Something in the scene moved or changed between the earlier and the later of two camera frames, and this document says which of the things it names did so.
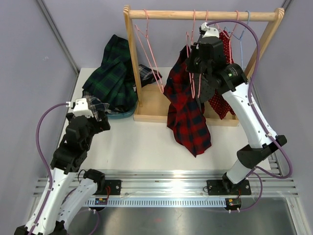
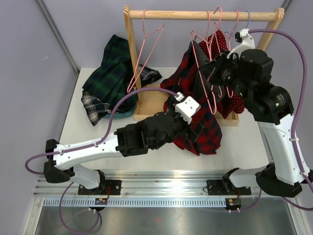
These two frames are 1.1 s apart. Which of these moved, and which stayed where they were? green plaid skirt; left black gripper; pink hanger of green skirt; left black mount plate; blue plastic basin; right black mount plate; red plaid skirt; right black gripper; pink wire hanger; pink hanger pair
Moved: pink hanger of green skirt; right black gripper; pink hanger pair; red plaid skirt; left black gripper
Stayed: left black mount plate; green plaid skirt; right black mount plate; pink wire hanger; blue plastic basin
